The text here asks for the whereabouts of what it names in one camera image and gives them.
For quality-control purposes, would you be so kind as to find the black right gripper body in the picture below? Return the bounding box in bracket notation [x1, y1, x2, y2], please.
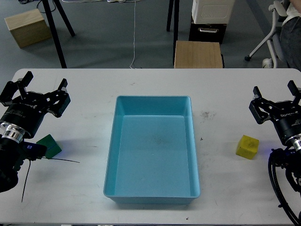
[271, 101, 301, 145]

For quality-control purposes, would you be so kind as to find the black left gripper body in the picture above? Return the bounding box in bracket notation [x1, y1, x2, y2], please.
[0, 91, 51, 138]

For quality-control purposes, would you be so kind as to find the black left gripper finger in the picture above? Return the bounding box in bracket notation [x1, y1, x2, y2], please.
[43, 78, 71, 118]
[0, 71, 33, 106]

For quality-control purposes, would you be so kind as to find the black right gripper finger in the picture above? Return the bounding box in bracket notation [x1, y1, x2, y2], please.
[249, 86, 275, 124]
[287, 80, 301, 105]

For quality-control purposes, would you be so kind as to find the green cube block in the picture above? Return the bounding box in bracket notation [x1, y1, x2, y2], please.
[36, 134, 62, 159]

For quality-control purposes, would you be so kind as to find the yellow cube block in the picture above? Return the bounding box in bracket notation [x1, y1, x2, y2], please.
[236, 135, 259, 160]

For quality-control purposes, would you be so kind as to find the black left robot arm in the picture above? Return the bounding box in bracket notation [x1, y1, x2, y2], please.
[0, 71, 71, 192]

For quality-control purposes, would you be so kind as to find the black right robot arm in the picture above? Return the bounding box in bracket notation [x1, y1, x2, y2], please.
[249, 80, 301, 226]

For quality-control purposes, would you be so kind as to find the light wooden box left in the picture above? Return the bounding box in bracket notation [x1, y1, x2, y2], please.
[5, 9, 52, 48]

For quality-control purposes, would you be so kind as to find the wooden box behind table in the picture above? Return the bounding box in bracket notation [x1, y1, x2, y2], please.
[174, 40, 223, 69]

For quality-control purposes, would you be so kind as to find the white appliance box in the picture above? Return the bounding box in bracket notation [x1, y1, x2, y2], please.
[192, 0, 235, 24]

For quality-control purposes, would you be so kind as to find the white office chair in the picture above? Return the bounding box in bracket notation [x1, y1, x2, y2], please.
[245, 0, 290, 68]

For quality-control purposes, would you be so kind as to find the seated person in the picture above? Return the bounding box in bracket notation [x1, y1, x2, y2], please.
[280, 0, 301, 71]

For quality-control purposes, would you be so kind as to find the black tripod legs left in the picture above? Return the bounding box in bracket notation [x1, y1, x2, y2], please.
[41, 0, 76, 69]

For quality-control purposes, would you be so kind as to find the black drawer cabinet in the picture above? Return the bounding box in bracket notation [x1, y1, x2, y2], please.
[189, 20, 227, 44]

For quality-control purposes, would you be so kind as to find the blue plastic tray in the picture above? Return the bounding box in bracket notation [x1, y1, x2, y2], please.
[103, 96, 201, 204]

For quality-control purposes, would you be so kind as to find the black stand legs centre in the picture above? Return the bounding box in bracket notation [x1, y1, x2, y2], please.
[166, 0, 180, 64]

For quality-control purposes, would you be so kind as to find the black cable tie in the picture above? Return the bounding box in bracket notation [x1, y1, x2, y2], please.
[21, 157, 82, 203]

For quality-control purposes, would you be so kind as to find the white hanging cable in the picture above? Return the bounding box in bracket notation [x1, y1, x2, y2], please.
[128, 0, 143, 70]

